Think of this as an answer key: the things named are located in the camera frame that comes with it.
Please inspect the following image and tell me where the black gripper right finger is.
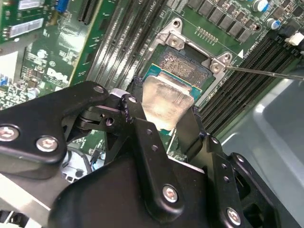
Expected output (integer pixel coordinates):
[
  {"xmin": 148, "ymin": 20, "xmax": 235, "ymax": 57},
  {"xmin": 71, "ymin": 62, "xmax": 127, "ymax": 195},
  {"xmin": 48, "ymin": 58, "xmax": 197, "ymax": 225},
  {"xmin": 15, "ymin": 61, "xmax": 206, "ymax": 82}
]
[{"xmin": 177, "ymin": 106, "xmax": 300, "ymax": 228}]

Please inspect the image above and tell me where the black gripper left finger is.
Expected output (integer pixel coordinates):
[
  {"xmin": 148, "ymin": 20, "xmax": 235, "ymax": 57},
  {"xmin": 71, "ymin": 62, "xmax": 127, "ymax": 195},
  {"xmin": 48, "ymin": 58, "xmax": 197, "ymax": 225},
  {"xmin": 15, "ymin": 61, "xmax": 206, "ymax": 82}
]
[{"xmin": 0, "ymin": 76, "xmax": 186, "ymax": 224}]

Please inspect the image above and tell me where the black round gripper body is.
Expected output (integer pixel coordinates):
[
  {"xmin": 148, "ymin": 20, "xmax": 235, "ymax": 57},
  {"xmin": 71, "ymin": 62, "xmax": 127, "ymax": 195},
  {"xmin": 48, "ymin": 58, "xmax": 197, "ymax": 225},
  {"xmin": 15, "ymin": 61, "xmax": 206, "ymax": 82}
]
[{"xmin": 48, "ymin": 154, "xmax": 225, "ymax": 228}]

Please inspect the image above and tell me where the thin wire locking lever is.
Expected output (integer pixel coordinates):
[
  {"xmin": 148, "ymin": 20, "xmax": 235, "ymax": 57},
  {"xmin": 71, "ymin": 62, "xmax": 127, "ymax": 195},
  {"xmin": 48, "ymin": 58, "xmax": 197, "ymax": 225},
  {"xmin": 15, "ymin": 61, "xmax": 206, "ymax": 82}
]
[{"xmin": 224, "ymin": 66, "xmax": 304, "ymax": 81}]

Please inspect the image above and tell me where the silver topped CPU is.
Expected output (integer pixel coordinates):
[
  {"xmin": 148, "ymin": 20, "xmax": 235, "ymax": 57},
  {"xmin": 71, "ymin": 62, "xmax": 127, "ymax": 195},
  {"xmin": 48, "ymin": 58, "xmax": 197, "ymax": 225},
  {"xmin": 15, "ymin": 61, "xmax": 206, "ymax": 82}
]
[{"xmin": 142, "ymin": 63, "xmax": 202, "ymax": 135}]

